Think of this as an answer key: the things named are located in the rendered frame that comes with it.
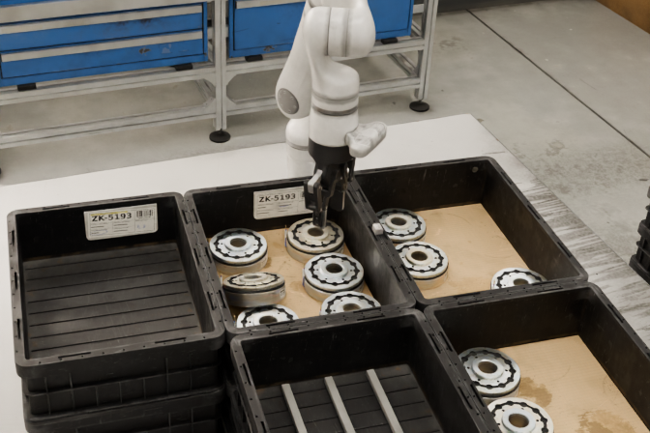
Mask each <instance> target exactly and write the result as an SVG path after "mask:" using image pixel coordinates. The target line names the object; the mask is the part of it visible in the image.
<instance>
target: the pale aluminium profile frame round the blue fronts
mask: <svg viewBox="0 0 650 433"><path fill-rule="evenodd" d="M205 1H207V3H209V2H212V26H211V27H207V32H208V40H209V39H212V44H210V42H209V41H208V61H205V62H206V64H198V63H197V62H196V63H188V64H181V65H173V66H169V67H172V68H168V69H160V70H152V71H145V72H130V73H122V74H115V75H108V76H100V77H92V78H84V79H77V80H69V81H61V82H53V83H46V84H39V85H36V83H27V84H19V85H16V86H17V87H15V88H8V89H0V105H3V104H11V103H19V102H26V101H39V100H47V99H54V98H62V97H69V96H76V95H84V94H91V93H99V92H106V91H113V90H121V89H128V88H135V87H142V86H150V85H158V84H165V83H172V82H179V81H187V80H193V81H194V83H195V84H196V86H197V88H198V89H199V91H200V93H201V94H202V96H203V97H204V99H205V100H206V102H204V103H203V104H202V105H195V106H188V107H181V108H174V109H167V110H160V111H153V112H146V113H139V114H133V115H126V116H119V117H112V118H105V119H98V120H91V121H84V122H77V123H70V124H64V125H57V126H50V127H43V128H35V129H29V130H16V131H9V132H2V133H1V131H0V149H3V148H10V147H16V146H23V145H30V144H36V143H43V142H49V141H56V140H63V139H70V138H77V137H83V136H89V135H96V134H103V133H110V132H116V131H123V130H135V129H142V128H149V127H155V126H162V125H169V124H176V123H183V122H188V121H195V120H202V119H209V118H213V126H214V128H215V129H216V131H213V132H211V133H210V135H209V139H210V140H211V141H212V142H215V143H225V142H227V141H229V140H230V134H229V133H228V132H226V131H223V130H225V129H226V116H229V115H235V114H242V113H249V112H255V111H262V110H269V109H276V108H279V107H278V104H277V100H276V95H270V96H263V97H256V98H249V99H242V100H236V101H235V100H234V99H231V98H230V97H228V96H227V94H226V85H228V82H229V81H230V80H231V79H232V78H233V77H234V76H236V74H238V73H246V72H260V71H267V70H274V69H282V68H284V66H285V64H286V61H287V59H288V57H289V55H290V53H283V54H275V55H267V56H262V55H261V54H257V55H250V56H245V58H244V59H237V60H229V61H226V41H225V37H228V24H227V25H225V1H227V0H49V1H41V2H31V3H21V4H12V5H3V6H0V23H4V22H13V21H22V20H31V19H40V18H49V17H57V16H66V15H76V14H92V13H101V12H111V11H121V10H129V9H139V8H149V7H158V6H168V5H177V4H187V3H195V2H205ZM437 4H438V0H424V4H418V5H414V6H413V14H415V13H423V17H422V26H421V27H420V26H419V25H418V24H417V23H416V22H414V21H413V20H412V25H411V35H410V36H409V37H410V38H404V39H397V38H388V39H380V40H375V42H374V45H373V48H372V50H371V51H370V52H369V53H368V54H367V55H366V56H364V57H370V56H377V55H385V54H387V55H388V56H389V57H390V58H391V59H392V61H393V62H394V63H395V64H396V65H397V66H398V67H399V68H400V69H401V70H402V71H403V72H404V73H405V74H406V75H407V76H401V77H394V78H387V79H380V80H374V81H367V82H360V83H359V97H361V96H368V95H375V94H382V93H388V92H395V91H401V90H408V89H415V90H414V97H415V98H416V99H417V101H413V102H411V103H410V104H409V108H410V109H411V110H413V111H416V112H426V111H428V110H429V105H428V104H427V103H426V102H424V101H422V99H424V100H425V99H426V98H427V97H428V81H429V72H430V64H431V55H432V47H433V38H434V30H435V21H436V13H437ZM414 50H418V63H417V65H416V64H415V63H413V62H412V61H411V60H410V59H409V58H408V57H407V56H406V55H405V54H404V53H403V52H407V51H414Z"/></svg>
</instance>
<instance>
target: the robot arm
mask: <svg viewBox="0 0 650 433"><path fill-rule="evenodd" d="M374 42H375V26H374V22H373V18H372V15H371V12H370V10H369V5H368V1H367V0H307V2H306V5H305V8H304V11H303V15H302V19H301V22H300V25H299V28H298V31H297V34H296V37H295V40H294V44H293V46H292V49H291V52H290V55H289V57H288V59H287V61H286V64H285V66H284V68H283V70H282V72H281V76H280V78H279V80H278V83H277V86H276V100H277V104H278V107H279V109H280V111H281V112H282V114H284V115H285V116H286V117H288V118H290V119H291V120H290V121H289V122H288V124H287V126H286V130H285V136H286V153H287V174H288V178H296V177H305V176H312V175H313V177H312V179H311V180H309V179H306V180H305V181H304V194H305V207H306V209H308V210H311V211H313V214H312V225H313V226H314V227H317V228H319V229H324V228H325V227H326V224H327V207H328V203H329V198H330V197H331V203H330V207H331V208H332V209H334V210H337V211H342V210H343V207H344V193H345V190H346V189H347V186H348V184H347V182H351V181H352V180H353V174H354V167H355V161H356V158H358V159H361V158H364V157H366V156H367V155H368V154H369V153H370V152H371V151H373V150H374V149H375V148H376V147H377V146H378V145H379V144H380V143H381V142H382V141H383V140H384V138H385V137H386V133H387V126H386V125H385V124H384V123H382V122H372V123H368V124H359V123H358V98H359V82H360V80H359V75H358V73H357V72H356V71H355V70H354V69H352V68H350V67H348V66H346V65H344V64H341V63H338V62H335V61H333V60H332V59H331V57H332V56H337V57H348V58H361V57H364V56H366V55H367V54H368V53H369V52H370V51H371V50H372V48H373V45H374ZM347 168H348V169H349V171H347ZM322 187H325V188H329V190H325V189H322ZM321 195H323V196H324V199H323V202H322V197H321Z"/></svg>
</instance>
